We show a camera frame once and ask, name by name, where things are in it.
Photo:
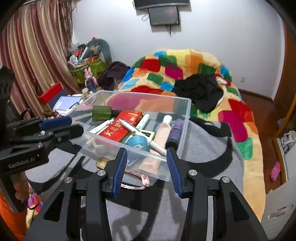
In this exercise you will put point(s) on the red box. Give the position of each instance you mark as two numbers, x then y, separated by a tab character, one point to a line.
49	94

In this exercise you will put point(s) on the colourful patchwork duvet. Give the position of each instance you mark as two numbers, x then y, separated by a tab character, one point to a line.
157	73

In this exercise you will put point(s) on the pink croc shoe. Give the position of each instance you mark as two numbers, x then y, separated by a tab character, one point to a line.
275	171

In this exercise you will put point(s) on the pale green tube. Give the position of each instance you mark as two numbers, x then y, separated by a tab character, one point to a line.
143	122

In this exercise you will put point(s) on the red tea packet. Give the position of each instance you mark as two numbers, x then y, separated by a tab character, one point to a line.
116	131

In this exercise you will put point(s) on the white pen device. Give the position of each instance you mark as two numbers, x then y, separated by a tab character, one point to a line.
152	144

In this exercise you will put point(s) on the teal tape roll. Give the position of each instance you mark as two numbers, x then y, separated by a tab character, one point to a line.
138	142

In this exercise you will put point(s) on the grey neck pillow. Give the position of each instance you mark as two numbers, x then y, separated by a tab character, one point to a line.
104	46

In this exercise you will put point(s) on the purple spray bottle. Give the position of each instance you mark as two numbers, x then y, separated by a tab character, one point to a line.
175	135

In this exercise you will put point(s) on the clear plastic storage box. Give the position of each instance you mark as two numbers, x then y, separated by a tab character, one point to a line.
154	108

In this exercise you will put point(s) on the large beige cream tube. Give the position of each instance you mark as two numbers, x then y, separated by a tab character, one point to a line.
159	143

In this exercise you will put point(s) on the dark purple clothes pile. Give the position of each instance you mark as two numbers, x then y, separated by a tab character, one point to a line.
110	78

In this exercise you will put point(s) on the braided rope keychain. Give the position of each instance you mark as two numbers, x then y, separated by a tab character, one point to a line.
145	181

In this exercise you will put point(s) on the rabbit doll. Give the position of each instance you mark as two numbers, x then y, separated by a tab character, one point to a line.
90	80

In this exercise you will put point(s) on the white tape roll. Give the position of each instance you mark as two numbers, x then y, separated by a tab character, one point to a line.
97	146

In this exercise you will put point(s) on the person left hand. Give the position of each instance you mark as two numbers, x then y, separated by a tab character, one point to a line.
21	187

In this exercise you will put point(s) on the green mahjong tile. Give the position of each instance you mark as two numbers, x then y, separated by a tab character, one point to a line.
149	134

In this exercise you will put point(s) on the green spray bottle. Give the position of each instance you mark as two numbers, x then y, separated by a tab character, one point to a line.
104	113

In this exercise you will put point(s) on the striped curtain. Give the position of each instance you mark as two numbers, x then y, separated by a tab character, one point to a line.
34	46

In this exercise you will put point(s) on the wall television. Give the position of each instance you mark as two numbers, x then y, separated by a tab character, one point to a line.
145	4

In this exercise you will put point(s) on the white ointment tube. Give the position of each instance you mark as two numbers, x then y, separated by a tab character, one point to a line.
102	126

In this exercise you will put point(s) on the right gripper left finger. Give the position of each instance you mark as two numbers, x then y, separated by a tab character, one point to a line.
59	217

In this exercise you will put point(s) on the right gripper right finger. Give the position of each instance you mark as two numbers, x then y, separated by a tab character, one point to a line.
233	219

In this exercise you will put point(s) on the blue white book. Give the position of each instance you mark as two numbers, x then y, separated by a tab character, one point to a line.
66	102

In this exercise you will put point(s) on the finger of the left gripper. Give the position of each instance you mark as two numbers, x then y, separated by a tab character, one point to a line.
55	136
50	124

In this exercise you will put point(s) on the black clothes pile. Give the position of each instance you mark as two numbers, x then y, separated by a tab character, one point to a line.
202	89

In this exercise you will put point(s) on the small wall monitor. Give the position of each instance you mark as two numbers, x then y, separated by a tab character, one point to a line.
164	15

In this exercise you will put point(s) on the grey black blanket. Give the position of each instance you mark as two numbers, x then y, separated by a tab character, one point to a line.
155	213

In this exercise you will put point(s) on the white suitcase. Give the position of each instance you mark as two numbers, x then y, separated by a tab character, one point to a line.
279	206

